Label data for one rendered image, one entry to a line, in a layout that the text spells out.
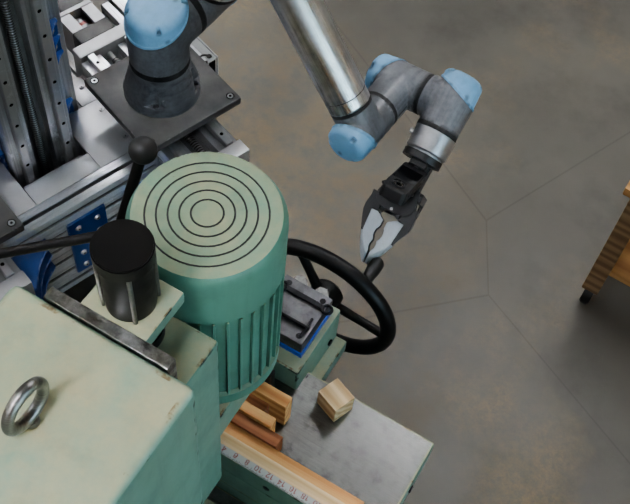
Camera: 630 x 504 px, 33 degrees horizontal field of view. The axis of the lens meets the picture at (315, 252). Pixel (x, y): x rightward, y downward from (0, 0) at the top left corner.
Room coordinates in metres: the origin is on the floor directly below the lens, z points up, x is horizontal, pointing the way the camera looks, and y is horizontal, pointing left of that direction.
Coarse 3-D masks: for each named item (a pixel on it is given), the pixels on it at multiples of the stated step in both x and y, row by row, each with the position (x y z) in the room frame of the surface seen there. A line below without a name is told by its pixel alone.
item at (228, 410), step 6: (246, 396) 0.64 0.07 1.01; (228, 402) 0.61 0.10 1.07; (234, 402) 0.61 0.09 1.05; (240, 402) 0.63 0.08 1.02; (222, 408) 0.59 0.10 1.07; (228, 408) 0.60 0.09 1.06; (234, 408) 0.61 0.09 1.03; (222, 414) 0.59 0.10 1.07; (228, 414) 0.60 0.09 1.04; (234, 414) 0.61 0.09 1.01; (222, 420) 0.59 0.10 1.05; (228, 420) 0.60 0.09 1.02; (222, 426) 0.59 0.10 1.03; (222, 432) 0.59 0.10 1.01
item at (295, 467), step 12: (228, 432) 0.61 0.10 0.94; (240, 432) 0.62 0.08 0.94; (252, 444) 0.60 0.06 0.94; (264, 444) 0.60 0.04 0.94; (276, 456) 0.58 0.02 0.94; (288, 468) 0.57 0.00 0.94; (300, 468) 0.57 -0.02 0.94; (312, 480) 0.55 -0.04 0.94; (324, 480) 0.56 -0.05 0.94; (336, 492) 0.54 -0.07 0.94
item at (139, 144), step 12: (132, 144) 0.75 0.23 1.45; (144, 144) 0.75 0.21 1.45; (156, 144) 0.76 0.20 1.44; (132, 156) 0.74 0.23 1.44; (144, 156) 0.74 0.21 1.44; (156, 156) 0.75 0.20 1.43; (132, 168) 0.74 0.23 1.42; (132, 180) 0.73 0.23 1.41; (132, 192) 0.72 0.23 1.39; (120, 216) 0.70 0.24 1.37
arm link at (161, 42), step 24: (144, 0) 1.37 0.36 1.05; (168, 0) 1.38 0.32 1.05; (192, 0) 1.40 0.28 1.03; (144, 24) 1.32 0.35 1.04; (168, 24) 1.32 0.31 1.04; (192, 24) 1.37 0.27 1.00; (144, 48) 1.30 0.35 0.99; (168, 48) 1.31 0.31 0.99; (144, 72) 1.31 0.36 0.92; (168, 72) 1.31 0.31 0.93
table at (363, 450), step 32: (320, 384) 0.73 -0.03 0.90; (320, 416) 0.67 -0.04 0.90; (352, 416) 0.68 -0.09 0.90; (384, 416) 0.69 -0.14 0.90; (288, 448) 0.61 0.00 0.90; (320, 448) 0.62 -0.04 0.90; (352, 448) 0.63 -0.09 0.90; (384, 448) 0.63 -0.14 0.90; (416, 448) 0.64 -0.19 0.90; (224, 480) 0.57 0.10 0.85; (352, 480) 0.58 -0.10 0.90; (384, 480) 0.58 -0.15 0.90
